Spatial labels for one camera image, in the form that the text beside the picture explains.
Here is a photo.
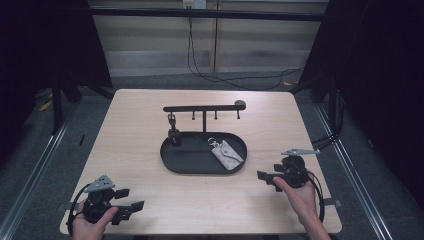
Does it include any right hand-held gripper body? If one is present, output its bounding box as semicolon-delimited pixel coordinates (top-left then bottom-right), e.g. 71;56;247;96
273;148;321;189

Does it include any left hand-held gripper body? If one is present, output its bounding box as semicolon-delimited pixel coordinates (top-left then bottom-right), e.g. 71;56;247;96
81;174;116;224

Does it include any grey key pouch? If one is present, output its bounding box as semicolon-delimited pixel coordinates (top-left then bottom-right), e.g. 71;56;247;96
208;137;245;171

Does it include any black key rack with tray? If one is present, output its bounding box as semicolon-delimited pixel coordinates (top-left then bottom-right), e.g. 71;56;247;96
159;99;248;175

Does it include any silver car key with strap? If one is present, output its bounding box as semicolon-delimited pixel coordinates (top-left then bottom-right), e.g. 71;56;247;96
167;112;183;147

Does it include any person's right hand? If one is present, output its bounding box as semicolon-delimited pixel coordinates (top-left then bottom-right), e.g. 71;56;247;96
273;176;318;220

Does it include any person's left hand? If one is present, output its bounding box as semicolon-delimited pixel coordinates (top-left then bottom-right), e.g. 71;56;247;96
71;199;120;240

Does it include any black metal stand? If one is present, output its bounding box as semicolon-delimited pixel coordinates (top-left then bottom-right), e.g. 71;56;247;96
50;84;65;135

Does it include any black curtain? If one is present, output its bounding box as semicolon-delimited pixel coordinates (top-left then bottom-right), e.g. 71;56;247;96
0;0;114;158
298;0;424;208

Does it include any left hand-held gripper cable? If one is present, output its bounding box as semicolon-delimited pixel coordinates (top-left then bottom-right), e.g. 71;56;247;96
66;183;92;235

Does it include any hand-held gripper cable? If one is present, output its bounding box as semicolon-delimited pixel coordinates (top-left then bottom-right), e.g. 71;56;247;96
308;171;326;223
66;183;92;235

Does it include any right hand-held gripper cable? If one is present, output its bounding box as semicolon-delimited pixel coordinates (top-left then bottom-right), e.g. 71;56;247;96
308;171;326;223

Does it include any black cable bundle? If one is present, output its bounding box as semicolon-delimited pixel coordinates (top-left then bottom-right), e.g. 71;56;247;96
312;89;345;152

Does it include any metal floor rail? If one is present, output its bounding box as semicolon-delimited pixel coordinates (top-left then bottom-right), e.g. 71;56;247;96
0;99;81;240
313;103;393;240

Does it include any black wall cable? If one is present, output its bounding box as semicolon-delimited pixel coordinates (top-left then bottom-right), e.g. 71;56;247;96
187;16;305;92

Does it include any black horizontal frame bar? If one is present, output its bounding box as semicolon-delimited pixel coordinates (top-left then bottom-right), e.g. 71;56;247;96
89;7;325;23

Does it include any white wall outlet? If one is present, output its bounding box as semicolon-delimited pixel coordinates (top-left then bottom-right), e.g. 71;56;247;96
182;0;208;10

